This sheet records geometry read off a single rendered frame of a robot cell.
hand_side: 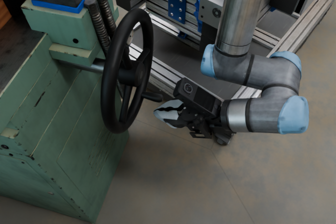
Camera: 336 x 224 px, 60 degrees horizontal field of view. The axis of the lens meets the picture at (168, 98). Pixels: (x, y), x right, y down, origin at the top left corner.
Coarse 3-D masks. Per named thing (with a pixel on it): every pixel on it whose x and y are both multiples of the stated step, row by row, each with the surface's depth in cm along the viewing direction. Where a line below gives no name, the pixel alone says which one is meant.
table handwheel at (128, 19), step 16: (128, 16) 57; (144, 16) 64; (128, 32) 56; (144, 32) 72; (112, 48) 53; (144, 48) 76; (64, 64) 69; (80, 64) 68; (96, 64) 67; (112, 64) 53; (128, 64) 63; (144, 64) 79; (112, 80) 54; (128, 80) 65; (144, 80) 79; (112, 96) 55; (128, 96) 68; (112, 112) 57; (128, 112) 74; (112, 128) 61
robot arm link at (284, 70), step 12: (264, 60) 63; (276, 60) 64; (288, 60) 63; (252, 72) 63; (264, 72) 62; (276, 72) 62; (288, 72) 62; (300, 72) 64; (252, 84) 65; (264, 84) 63; (276, 84) 60; (288, 84) 60
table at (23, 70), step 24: (24, 24) 64; (0, 48) 59; (24, 48) 59; (48, 48) 64; (72, 48) 64; (96, 48) 65; (0, 72) 56; (24, 72) 58; (0, 96) 53; (24, 96) 59; (0, 120) 54
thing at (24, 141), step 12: (60, 72) 71; (72, 72) 77; (48, 84) 67; (60, 84) 72; (48, 96) 68; (60, 96) 73; (36, 108) 64; (48, 108) 69; (36, 120) 65; (48, 120) 70; (12, 132) 60; (24, 132) 62; (36, 132) 66; (0, 144) 65; (12, 144) 62; (24, 144) 63; (36, 144) 68
